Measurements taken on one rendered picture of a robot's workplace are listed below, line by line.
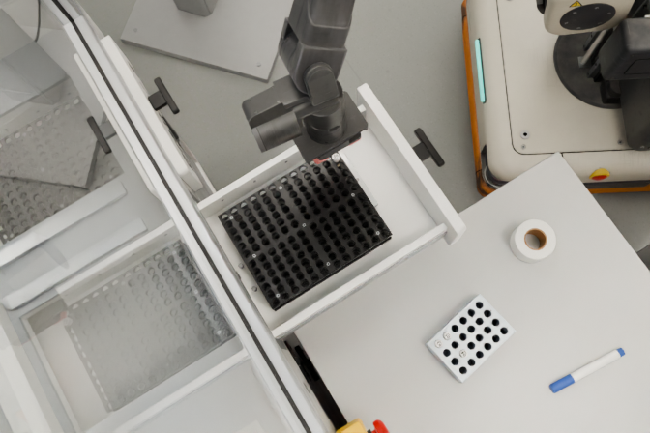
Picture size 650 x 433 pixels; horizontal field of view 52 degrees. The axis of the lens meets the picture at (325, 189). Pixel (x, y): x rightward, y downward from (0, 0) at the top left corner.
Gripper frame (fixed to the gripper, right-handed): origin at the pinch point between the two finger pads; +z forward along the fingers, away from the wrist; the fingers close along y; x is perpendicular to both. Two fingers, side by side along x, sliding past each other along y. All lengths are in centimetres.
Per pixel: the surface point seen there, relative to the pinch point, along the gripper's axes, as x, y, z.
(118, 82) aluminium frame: 25.9, -23.2, -2.6
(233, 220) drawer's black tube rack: -0.3, -18.7, 7.0
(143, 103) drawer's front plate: 24.0, -21.9, 3.6
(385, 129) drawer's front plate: -0.7, 9.7, 4.7
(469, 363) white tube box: -38.7, 3.1, 21.6
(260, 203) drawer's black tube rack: -0.1, -13.6, 7.0
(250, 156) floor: 42, -10, 96
